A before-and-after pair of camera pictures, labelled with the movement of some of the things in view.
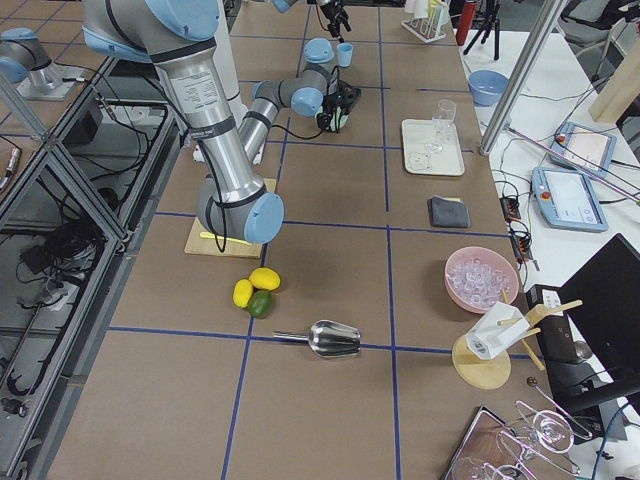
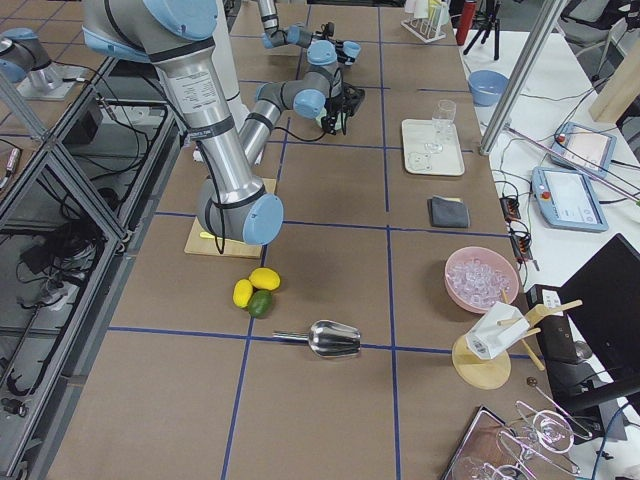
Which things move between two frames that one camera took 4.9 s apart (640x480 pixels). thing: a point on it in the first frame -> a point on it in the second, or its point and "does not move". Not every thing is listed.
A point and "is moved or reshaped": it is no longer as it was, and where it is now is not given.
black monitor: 593,351 does not move
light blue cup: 345,54 is moved or reshaped
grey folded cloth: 447,213 does not move
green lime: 260,304 does not move
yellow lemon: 265,278 does not move
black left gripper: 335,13 -> 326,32
